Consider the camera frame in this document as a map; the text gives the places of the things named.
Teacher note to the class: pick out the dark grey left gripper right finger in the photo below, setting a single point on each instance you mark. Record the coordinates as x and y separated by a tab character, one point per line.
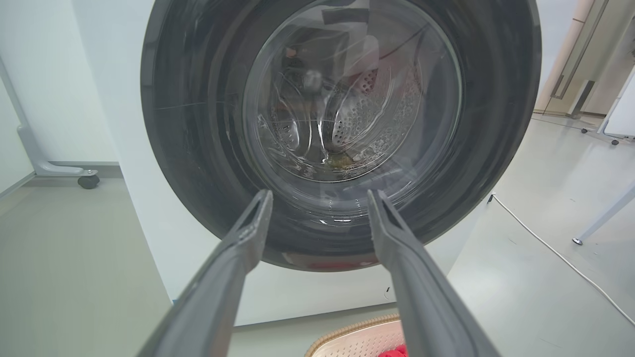
431	302

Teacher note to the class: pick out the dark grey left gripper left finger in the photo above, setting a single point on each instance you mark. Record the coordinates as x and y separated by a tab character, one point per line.
208	302

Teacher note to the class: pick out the beige perforated laundry basket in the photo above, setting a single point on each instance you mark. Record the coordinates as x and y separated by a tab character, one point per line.
357	343

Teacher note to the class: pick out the red garment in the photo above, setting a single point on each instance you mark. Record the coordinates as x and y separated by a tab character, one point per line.
394	352

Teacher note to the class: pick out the white washing machine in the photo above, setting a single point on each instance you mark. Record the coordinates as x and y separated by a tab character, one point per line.
149	223

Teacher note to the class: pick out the round dark washing machine door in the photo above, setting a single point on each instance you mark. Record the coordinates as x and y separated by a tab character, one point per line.
198	124

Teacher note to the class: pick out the white slanted table leg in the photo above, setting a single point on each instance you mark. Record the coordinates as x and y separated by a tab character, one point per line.
603	214

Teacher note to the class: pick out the grey partition leg with caster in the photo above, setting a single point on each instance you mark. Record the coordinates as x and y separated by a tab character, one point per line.
49	168

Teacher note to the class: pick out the white rolling board stand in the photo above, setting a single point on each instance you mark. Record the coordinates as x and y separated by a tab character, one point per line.
622	111

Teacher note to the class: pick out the white partition panel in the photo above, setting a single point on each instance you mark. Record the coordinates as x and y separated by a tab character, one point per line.
59	74

